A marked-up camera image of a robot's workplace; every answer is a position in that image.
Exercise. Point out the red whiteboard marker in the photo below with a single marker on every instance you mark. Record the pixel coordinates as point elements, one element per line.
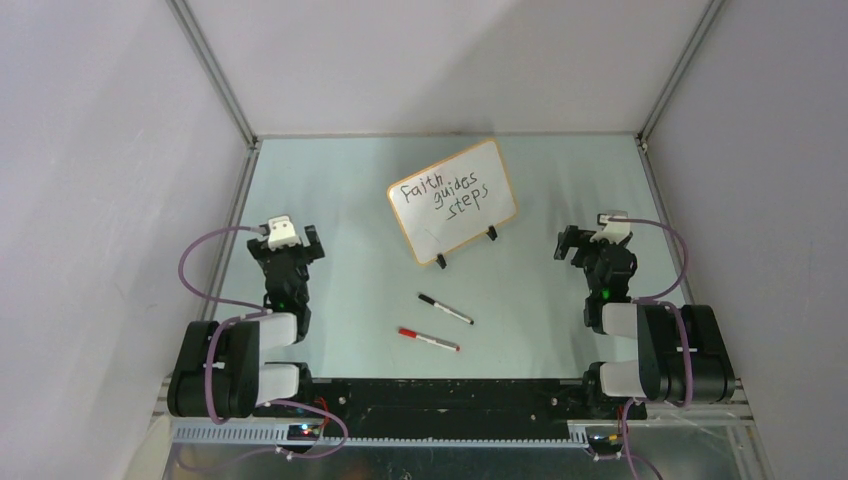
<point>429,339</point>

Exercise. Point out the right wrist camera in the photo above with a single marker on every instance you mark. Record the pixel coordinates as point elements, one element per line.
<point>614,227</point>

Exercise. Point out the white whiteboard yellow frame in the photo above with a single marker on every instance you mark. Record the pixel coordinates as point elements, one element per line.
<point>453,201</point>

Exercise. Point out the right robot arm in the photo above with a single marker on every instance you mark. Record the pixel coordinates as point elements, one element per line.
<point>681,356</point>

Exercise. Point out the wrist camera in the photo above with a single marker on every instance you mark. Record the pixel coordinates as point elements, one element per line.
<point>280,232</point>
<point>614,227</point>

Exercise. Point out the black whiteboard marker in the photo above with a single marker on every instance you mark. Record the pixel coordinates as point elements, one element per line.
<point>446,309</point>

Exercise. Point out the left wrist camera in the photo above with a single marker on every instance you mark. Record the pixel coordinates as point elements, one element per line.
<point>280,232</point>

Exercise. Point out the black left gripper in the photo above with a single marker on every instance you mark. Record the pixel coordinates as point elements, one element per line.
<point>260,250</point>

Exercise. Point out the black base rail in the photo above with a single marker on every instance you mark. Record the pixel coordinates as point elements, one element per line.
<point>463,409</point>

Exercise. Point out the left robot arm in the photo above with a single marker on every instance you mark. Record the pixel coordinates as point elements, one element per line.
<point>220,372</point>

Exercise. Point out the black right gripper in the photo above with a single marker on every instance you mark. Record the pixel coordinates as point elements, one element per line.
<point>568,238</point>

